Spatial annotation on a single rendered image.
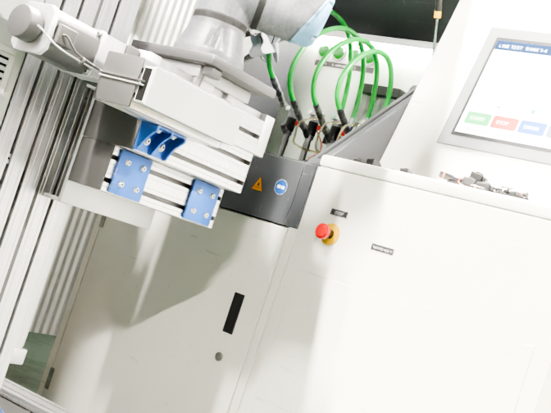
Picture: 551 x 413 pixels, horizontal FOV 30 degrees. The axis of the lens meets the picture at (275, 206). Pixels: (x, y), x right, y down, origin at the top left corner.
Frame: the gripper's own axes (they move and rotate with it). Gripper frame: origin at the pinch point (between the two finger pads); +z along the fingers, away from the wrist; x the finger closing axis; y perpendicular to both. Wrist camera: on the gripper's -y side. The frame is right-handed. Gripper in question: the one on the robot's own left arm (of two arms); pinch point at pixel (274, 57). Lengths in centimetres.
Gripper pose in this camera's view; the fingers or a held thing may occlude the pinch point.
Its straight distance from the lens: 279.8
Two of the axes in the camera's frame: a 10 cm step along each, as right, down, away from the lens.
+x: 6.4, -0.6, -7.7
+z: 3.9, 8.9, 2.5
